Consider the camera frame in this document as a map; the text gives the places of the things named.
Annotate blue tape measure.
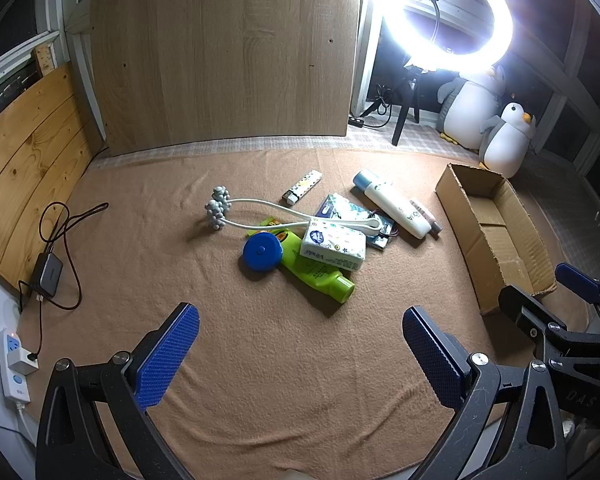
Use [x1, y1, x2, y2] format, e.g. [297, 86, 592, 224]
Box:
[242, 234, 283, 273]

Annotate white power strip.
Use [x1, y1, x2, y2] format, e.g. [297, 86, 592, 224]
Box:
[0, 328, 40, 456]

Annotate tissue packet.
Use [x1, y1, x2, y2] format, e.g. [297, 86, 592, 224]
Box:
[300, 218, 367, 273]

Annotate checkered mat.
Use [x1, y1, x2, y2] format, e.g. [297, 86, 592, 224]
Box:
[92, 110, 600, 241]

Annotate white lotion bottle blue cap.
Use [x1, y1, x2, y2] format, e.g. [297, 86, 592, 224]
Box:
[352, 170, 432, 240]

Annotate small penguin plush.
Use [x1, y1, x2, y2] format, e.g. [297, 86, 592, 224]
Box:
[479, 102, 537, 179]

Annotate black tripod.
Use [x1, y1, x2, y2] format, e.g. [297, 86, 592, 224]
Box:
[350, 67, 423, 147]

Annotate white plug adapter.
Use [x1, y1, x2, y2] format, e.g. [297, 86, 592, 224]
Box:
[6, 347, 40, 376]

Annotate ring light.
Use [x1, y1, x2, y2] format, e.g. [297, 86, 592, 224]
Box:
[377, 0, 516, 73]

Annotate cardboard box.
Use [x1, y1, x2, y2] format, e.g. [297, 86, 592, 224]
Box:
[435, 162, 558, 316]

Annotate white framed panel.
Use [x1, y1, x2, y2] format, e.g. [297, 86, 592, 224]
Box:
[350, 0, 381, 118]

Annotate dark hair ties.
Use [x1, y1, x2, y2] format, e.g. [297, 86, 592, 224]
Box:
[372, 220, 400, 246]

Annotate large penguin plush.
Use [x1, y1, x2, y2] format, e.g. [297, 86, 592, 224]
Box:
[437, 64, 508, 151]

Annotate green tube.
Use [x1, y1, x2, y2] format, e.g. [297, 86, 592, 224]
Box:
[245, 217, 356, 304]

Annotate grey charger box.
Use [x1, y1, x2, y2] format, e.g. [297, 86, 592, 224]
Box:
[30, 252, 65, 296]

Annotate large wooden board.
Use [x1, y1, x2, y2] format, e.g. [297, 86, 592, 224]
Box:
[89, 0, 363, 157]

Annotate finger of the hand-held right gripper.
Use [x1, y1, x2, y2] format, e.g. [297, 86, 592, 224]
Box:
[497, 284, 571, 341]
[554, 262, 600, 311]

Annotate small wooden batten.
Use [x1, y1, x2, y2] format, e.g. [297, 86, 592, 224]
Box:
[34, 44, 57, 79]

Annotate blue packet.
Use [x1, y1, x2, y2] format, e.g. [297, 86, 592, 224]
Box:
[314, 192, 396, 251]

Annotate white neck massager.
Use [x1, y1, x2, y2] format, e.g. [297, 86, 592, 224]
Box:
[205, 186, 386, 233]

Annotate patterned lighter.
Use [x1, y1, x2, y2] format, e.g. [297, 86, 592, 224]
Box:
[281, 171, 322, 206]

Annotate pink tube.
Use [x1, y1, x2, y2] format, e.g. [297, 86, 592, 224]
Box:
[409, 199, 442, 236]

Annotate pine plank panel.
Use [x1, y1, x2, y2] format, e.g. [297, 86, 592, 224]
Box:
[0, 60, 106, 293]

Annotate black cord bundle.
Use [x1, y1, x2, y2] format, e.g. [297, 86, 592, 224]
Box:
[374, 82, 397, 128]

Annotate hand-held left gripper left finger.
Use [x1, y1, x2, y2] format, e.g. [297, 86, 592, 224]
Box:
[35, 302, 201, 480]

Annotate black cable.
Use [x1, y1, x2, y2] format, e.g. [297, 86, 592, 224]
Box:
[17, 201, 110, 361]

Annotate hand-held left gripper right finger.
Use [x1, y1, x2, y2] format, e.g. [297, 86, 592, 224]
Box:
[402, 306, 568, 480]

